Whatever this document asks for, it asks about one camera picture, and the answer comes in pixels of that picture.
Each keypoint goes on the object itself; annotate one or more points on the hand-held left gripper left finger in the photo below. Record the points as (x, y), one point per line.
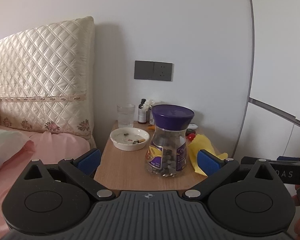
(88, 162)

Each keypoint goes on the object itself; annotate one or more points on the white ceramic dish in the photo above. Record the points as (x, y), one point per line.
(129, 138)

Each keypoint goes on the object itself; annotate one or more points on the yellow cloth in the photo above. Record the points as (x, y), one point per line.
(202, 145)

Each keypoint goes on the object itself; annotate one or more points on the grey wall socket panel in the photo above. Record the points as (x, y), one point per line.
(153, 70)

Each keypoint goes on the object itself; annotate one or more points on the brown glass bottle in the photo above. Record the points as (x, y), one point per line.
(142, 112)

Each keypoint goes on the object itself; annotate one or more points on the white wardrobe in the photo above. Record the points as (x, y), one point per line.
(280, 67)

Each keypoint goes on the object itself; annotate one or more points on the white pillow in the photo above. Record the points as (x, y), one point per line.
(5, 145)

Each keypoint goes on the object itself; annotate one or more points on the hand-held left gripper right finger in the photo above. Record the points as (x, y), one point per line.
(208, 163)

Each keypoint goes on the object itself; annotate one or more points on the pile of coins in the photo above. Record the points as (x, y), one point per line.
(166, 163)

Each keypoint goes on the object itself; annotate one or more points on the clear jar with purple lid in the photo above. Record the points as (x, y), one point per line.
(169, 140)

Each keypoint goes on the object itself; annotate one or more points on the white flower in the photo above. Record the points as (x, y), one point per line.
(149, 104)

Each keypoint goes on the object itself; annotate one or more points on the cream quilted headboard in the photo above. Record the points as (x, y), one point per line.
(40, 80)

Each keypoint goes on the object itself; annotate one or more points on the clear glass tumbler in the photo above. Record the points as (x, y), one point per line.
(125, 116)

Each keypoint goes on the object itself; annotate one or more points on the small red object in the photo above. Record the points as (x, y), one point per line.
(191, 136)

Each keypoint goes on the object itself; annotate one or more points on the small black object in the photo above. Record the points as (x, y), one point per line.
(190, 131)

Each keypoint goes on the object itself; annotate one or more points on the pink bed sheet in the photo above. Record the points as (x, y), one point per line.
(52, 150)

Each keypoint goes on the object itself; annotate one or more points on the small white object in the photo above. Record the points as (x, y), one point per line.
(193, 126)

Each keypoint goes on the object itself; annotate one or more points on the wooden nightstand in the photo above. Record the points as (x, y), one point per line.
(125, 165)

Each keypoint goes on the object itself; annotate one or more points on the cigarette butt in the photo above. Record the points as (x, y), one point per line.
(139, 141)

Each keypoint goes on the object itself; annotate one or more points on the small white bottle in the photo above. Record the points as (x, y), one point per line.
(151, 118)

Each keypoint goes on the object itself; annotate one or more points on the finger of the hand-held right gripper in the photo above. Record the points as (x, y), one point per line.
(293, 158)

